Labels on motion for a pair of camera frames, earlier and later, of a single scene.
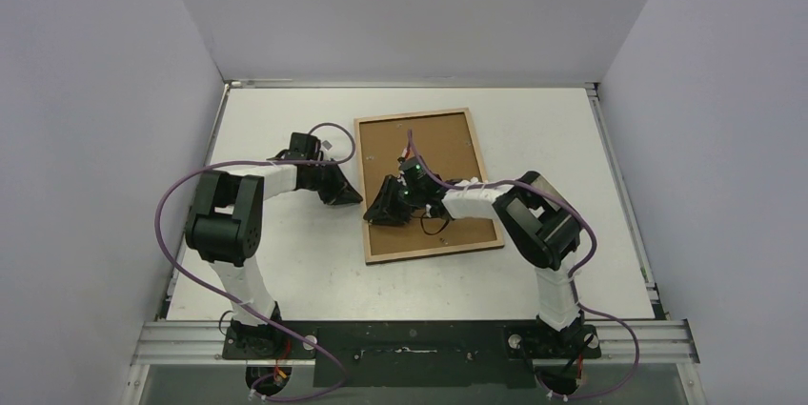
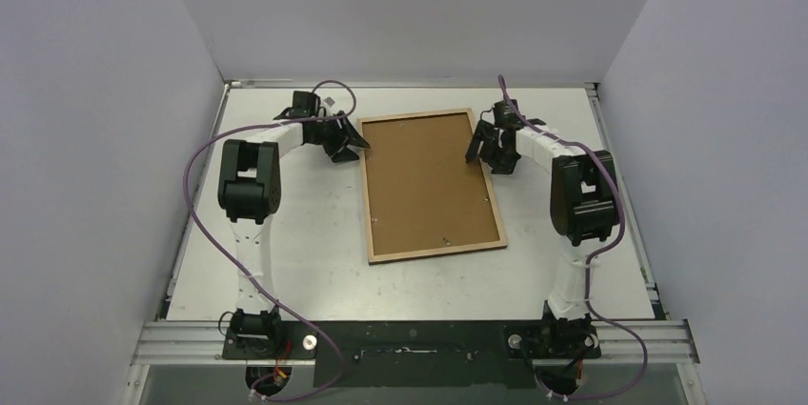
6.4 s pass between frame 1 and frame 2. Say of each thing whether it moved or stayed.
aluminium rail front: stayed
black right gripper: moved
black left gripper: moved
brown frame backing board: stayed
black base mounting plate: stayed
